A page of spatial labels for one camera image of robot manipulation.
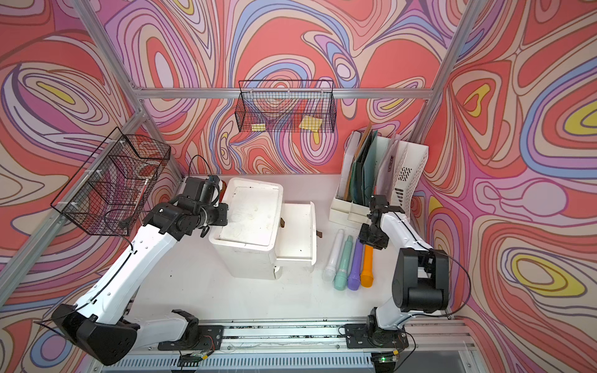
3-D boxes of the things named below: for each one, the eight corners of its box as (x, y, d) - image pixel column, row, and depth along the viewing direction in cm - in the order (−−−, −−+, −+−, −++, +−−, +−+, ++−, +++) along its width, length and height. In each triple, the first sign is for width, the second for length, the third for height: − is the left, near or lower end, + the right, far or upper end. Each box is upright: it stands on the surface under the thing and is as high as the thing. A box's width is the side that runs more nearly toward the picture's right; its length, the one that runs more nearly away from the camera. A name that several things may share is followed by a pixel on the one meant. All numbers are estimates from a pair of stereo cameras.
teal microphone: (333, 288, 85) (334, 285, 83) (341, 237, 99) (342, 234, 96) (345, 291, 84) (346, 288, 82) (352, 240, 98) (353, 236, 96)
